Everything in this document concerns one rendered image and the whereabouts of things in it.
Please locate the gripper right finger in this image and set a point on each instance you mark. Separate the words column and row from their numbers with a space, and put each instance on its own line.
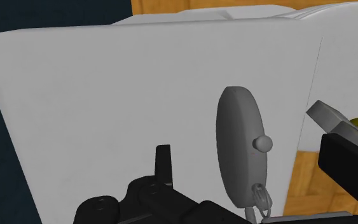
column 349, row 170

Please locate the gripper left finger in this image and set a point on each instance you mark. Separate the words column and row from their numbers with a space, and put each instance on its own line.
column 154, row 201

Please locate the grey angular flat object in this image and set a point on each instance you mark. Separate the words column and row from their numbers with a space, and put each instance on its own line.
column 327, row 116

